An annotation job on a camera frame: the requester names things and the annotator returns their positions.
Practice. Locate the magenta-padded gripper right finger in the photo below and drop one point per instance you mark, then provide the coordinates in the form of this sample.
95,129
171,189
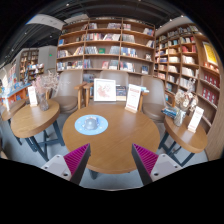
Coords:
146,159

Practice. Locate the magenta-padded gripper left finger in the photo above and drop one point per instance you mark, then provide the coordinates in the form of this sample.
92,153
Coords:
77,159

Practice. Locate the grey computer mouse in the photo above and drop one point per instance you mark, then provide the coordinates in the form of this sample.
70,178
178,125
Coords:
90,124

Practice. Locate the round light blue mouse pad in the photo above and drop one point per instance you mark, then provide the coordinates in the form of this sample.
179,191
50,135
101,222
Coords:
79,126

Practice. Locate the wooden side table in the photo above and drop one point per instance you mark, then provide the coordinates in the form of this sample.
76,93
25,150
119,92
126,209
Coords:
186,138
33,120
11,111

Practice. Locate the stack of books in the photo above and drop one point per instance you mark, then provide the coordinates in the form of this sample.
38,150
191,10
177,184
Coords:
169,112

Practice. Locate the glass vase with dried flowers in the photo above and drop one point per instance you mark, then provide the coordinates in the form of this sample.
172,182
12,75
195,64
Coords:
42,101
180,118

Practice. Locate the white sign on wooden base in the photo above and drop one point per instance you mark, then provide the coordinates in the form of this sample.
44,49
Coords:
133,98

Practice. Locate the small white table sign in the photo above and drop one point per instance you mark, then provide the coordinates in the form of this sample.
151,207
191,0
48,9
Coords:
195,119
32,96

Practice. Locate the teal book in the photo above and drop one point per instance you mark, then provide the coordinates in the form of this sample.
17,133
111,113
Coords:
144,89

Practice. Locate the dark blue book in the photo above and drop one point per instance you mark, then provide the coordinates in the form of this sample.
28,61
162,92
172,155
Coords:
121,92

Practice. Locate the white framed floral picture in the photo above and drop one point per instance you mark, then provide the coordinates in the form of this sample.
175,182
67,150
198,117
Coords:
104,90

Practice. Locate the blue book display stand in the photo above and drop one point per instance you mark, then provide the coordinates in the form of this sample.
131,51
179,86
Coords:
13,90

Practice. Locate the angled wooden bookshelf unit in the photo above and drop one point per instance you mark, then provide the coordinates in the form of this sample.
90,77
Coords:
186,63

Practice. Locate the distant wooden bookshelf unit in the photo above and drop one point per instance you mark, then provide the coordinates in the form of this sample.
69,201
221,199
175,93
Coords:
30,65

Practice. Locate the wide wooden bookshelf unit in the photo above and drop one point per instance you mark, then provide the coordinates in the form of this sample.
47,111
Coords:
106,43

